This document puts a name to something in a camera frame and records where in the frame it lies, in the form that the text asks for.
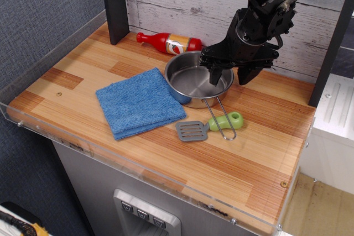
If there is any grey toy kitchen cabinet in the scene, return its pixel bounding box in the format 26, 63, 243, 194
51, 140, 259, 236

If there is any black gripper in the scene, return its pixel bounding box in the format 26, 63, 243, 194
200, 35, 279, 86

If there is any white toy sink unit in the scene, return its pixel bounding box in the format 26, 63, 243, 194
299, 74, 353, 193

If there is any silver button panel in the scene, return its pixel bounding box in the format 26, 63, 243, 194
113, 189, 182, 236

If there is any dark left frame post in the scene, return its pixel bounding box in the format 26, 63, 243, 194
104, 0, 130, 45

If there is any dark right frame post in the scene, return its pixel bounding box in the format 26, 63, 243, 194
308, 0, 353, 107

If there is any black braided cable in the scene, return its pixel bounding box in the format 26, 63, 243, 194
0, 211, 37, 236

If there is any clear acrylic guard rail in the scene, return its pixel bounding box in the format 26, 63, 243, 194
1, 13, 315, 235

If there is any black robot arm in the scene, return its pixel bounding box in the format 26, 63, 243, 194
200, 0, 297, 85

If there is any blue folded cloth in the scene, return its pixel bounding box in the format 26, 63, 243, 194
96, 68, 186, 140

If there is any yellow object bottom left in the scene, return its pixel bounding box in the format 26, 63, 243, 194
32, 223, 51, 236

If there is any red toy sauce bottle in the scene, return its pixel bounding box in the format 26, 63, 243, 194
137, 33, 202, 55

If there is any stainless steel saucepan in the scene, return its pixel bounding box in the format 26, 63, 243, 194
164, 51, 234, 138

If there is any green grey toy spatula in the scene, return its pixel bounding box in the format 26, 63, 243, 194
175, 112, 244, 142

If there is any dark frame post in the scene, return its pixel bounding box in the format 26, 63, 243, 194
104, 0, 130, 45
308, 0, 353, 107

